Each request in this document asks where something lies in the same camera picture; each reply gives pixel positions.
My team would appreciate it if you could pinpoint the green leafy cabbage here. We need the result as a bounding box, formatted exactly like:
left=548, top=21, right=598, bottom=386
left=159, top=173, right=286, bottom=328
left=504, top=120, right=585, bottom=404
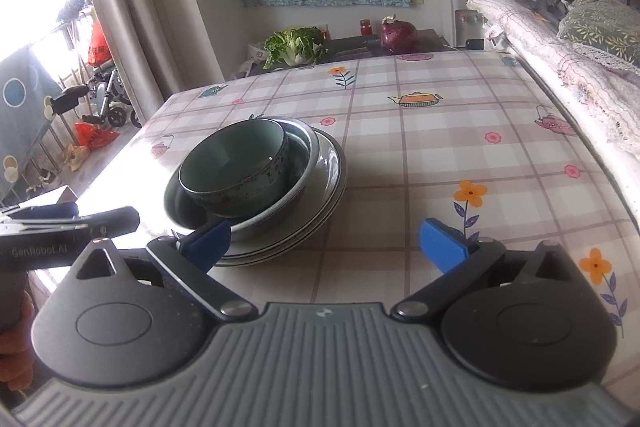
left=264, top=27, right=326, bottom=69

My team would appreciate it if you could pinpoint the large steel bowl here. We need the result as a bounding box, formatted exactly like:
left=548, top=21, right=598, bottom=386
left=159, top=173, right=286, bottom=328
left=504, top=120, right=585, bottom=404
left=216, top=128, right=347, bottom=268

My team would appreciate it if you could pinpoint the red jar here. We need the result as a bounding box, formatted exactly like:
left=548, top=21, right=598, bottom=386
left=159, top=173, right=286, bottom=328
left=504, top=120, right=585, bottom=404
left=360, top=20, right=372, bottom=36

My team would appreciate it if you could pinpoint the grey green patterned pillow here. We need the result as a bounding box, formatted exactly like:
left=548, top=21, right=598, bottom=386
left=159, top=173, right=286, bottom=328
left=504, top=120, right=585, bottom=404
left=558, top=0, right=639, bottom=68

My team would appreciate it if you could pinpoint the wheelchair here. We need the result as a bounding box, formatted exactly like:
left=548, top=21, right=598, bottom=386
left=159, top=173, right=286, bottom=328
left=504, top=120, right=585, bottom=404
left=50, top=60, right=142, bottom=129

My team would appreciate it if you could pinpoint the red plastic bag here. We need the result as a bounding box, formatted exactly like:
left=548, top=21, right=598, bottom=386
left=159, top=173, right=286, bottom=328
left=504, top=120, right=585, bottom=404
left=74, top=121, right=119, bottom=150

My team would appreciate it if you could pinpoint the purple red cabbage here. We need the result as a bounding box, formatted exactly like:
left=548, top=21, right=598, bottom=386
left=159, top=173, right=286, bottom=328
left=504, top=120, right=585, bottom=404
left=380, top=15, right=419, bottom=54

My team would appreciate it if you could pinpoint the beige curtain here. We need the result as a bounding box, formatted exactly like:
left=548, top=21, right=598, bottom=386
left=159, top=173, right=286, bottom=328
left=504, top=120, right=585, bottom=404
left=92, top=0, right=224, bottom=121

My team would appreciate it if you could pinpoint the left hand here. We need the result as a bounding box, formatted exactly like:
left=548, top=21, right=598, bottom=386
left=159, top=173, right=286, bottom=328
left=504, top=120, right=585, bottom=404
left=0, top=291, right=35, bottom=391

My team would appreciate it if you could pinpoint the plaid floral tablecloth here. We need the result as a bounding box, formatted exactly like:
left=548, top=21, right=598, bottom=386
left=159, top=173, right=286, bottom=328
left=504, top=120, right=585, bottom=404
left=78, top=52, right=639, bottom=405

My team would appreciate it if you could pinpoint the teal ceramic bowl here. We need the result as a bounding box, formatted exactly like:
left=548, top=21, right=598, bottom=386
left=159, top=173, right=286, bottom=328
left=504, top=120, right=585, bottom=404
left=179, top=118, right=290, bottom=219

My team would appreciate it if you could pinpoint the white quilted blanket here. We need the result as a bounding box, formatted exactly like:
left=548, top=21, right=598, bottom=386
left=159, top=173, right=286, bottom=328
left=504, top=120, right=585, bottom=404
left=468, top=0, right=639, bottom=157

